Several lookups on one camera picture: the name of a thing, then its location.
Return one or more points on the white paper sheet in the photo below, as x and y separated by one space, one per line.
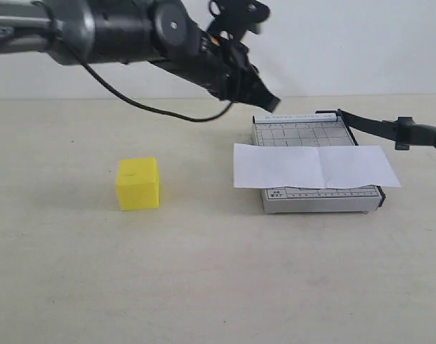
329 167

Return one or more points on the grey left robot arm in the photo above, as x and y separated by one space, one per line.
81 32

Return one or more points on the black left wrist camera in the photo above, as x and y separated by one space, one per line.
236 17

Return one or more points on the yellow cube block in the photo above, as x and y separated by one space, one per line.
138 184

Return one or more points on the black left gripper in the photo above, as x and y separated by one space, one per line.
218 64

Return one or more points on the grey paper cutter base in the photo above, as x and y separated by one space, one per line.
323 128

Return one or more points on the black cutter blade arm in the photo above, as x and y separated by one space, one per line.
404 131

